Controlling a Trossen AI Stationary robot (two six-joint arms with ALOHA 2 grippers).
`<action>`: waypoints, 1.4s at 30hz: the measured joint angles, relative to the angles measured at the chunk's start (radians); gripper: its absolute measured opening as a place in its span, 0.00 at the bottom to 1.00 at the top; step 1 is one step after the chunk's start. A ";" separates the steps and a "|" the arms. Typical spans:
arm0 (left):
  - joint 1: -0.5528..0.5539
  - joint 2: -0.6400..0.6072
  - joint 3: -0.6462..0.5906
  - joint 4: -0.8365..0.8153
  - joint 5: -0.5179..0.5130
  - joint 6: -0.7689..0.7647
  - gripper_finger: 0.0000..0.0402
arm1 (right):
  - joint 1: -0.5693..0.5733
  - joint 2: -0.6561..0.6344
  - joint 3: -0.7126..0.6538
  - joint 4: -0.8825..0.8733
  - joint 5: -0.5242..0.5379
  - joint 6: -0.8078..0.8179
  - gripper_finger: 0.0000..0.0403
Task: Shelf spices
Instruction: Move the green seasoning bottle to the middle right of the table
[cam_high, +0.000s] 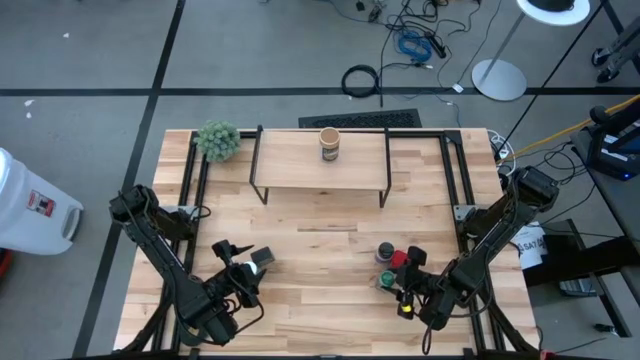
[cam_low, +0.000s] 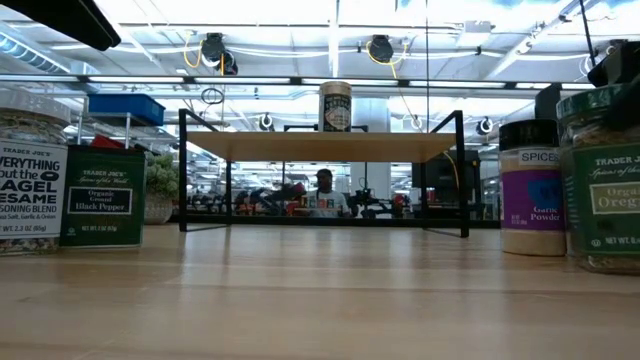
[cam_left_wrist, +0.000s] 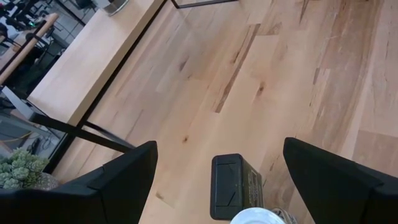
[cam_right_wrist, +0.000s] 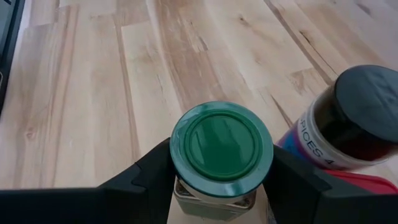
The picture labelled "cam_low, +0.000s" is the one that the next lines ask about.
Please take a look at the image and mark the oregano jar green lid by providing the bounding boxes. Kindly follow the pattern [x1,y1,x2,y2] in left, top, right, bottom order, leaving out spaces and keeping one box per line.
[555,83,640,275]

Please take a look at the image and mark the garlic powder bottle black lid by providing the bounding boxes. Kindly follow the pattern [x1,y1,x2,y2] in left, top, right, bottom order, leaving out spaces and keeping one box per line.
[498,119,568,257]

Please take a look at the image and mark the bagel seasoning jar white lid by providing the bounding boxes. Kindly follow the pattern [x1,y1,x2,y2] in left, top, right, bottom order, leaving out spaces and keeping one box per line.
[0,89,72,257]

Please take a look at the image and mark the black square spice tin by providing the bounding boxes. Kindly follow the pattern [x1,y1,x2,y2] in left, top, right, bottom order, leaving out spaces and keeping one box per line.
[58,144,148,250]

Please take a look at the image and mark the metal storage rack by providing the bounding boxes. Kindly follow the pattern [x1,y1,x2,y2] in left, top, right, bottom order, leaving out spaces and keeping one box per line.
[74,94,136,151]

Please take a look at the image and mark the blue plastic bin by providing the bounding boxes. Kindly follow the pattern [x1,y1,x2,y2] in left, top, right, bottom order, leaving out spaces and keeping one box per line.
[88,93,166,127]

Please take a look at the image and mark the red plastic bin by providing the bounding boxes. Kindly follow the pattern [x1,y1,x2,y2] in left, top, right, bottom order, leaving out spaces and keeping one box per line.
[89,133,126,150]

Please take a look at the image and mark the small green potted plant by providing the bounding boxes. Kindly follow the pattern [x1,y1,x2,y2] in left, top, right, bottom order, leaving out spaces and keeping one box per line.
[143,152,180,226]

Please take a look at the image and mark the black monitor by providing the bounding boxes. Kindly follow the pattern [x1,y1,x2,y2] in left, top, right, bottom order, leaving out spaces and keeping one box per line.
[411,149,482,191]

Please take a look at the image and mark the person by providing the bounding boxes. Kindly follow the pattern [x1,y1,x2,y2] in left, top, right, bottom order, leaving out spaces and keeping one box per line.
[305,168,352,219]

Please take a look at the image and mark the ceiling cable reel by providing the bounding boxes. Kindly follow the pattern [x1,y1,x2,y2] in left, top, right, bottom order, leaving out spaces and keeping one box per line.
[200,32,239,76]
[367,33,396,65]

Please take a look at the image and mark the wooden shelf black metal frame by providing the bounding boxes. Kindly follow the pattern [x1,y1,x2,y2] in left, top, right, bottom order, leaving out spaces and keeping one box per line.
[178,108,471,239]

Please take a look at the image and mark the black metal table frame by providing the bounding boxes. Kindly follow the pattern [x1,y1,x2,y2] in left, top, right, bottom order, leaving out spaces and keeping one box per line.
[144,212,501,231]

